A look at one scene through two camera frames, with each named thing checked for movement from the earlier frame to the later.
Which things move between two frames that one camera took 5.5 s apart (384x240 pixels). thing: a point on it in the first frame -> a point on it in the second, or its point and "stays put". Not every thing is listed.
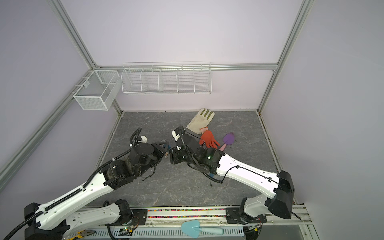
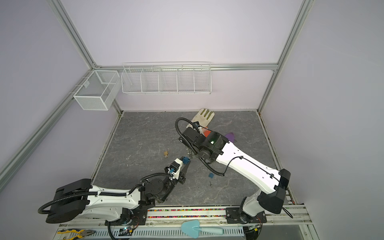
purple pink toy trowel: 228,139 stays put
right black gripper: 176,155 -> 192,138
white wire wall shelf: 181,78 stays put
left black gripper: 160,150 -> 182,178
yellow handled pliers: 81,234 stays put
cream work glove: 200,120 stays put
